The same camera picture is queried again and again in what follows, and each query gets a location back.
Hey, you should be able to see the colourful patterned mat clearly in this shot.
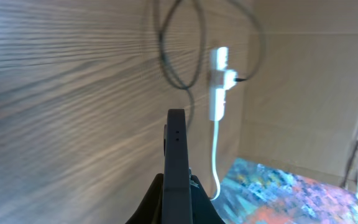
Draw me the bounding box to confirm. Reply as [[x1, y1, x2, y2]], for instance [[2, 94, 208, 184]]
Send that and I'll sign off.
[[213, 158, 358, 223]]

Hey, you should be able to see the white power strip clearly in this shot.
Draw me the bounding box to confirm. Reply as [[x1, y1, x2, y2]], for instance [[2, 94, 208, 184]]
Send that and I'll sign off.
[[209, 47, 228, 121]]

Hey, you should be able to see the black USB charging cable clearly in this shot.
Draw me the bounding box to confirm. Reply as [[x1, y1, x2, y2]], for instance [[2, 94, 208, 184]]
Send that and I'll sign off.
[[152, 0, 267, 131]]

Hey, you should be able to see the blue Galaxy smartphone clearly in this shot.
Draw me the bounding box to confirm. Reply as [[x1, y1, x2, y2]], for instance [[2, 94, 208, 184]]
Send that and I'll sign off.
[[162, 109, 193, 224]]

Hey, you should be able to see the white charger plug adapter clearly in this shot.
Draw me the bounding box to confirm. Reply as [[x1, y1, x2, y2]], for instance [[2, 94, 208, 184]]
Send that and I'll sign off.
[[224, 70, 237, 90]]

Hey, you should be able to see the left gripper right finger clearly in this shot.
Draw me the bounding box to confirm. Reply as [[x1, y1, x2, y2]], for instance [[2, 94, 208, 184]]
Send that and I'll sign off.
[[190, 175, 224, 224]]

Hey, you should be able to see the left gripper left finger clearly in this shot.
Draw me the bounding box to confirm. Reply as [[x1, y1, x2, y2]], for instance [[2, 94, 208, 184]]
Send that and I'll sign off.
[[126, 173, 163, 224]]

